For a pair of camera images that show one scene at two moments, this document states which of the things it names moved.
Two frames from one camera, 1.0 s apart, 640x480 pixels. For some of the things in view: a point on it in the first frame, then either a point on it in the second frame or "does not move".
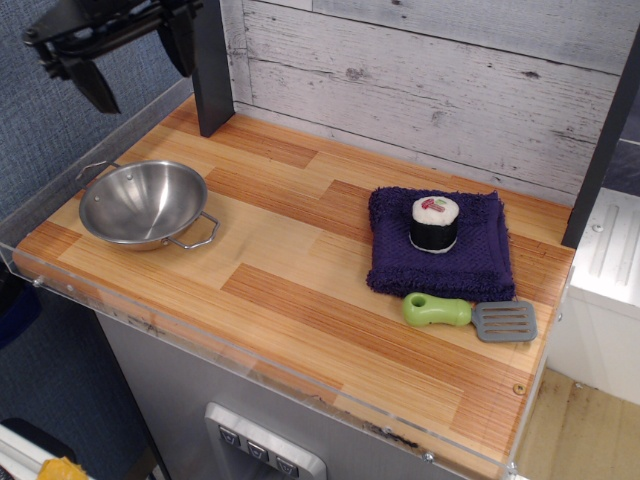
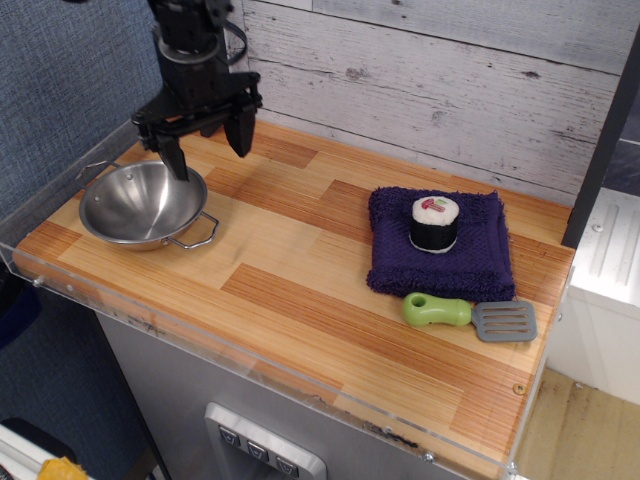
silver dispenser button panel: (241, 448) does not move
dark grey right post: (601, 163) does not move
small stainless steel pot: (145, 205) does not move
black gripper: (83, 29) to (199, 88)
